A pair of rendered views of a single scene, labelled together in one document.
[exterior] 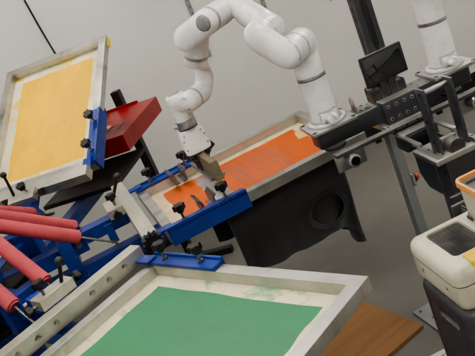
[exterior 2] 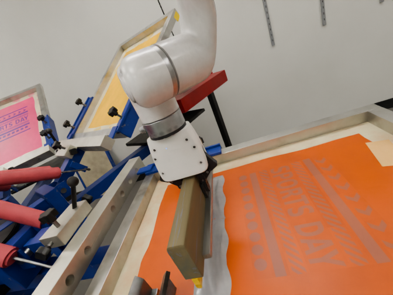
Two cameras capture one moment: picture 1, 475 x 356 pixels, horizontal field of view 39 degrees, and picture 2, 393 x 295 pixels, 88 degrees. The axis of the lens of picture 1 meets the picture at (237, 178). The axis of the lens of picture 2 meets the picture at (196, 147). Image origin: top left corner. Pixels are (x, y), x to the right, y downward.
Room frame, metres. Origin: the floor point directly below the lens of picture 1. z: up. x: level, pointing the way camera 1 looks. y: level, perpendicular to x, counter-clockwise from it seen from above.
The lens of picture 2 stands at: (2.11, -0.11, 1.32)
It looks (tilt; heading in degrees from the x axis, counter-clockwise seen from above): 24 degrees down; 27
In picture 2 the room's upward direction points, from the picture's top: 23 degrees counter-clockwise
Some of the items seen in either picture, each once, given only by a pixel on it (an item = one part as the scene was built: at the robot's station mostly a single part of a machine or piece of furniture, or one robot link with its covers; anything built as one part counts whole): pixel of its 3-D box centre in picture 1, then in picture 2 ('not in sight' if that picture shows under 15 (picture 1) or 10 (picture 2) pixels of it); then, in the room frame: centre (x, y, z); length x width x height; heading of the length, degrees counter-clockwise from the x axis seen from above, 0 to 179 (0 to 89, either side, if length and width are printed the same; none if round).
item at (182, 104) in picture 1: (185, 105); (150, 88); (2.40, 0.07, 1.30); 0.15 x 0.10 x 0.11; 52
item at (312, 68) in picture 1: (302, 54); not in sight; (2.08, -0.33, 1.37); 0.13 x 0.10 x 0.16; 142
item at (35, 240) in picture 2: (104, 224); (62, 236); (2.35, 0.51, 1.02); 0.17 x 0.06 x 0.05; 102
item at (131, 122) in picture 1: (106, 134); (184, 94); (3.60, 0.56, 1.06); 0.61 x 0.46 x 0.12; 162
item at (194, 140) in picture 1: (192, 137); (176, 148); (2.44, 0.09, 1.17); 0.10 x 0.08 x 0.11; 102
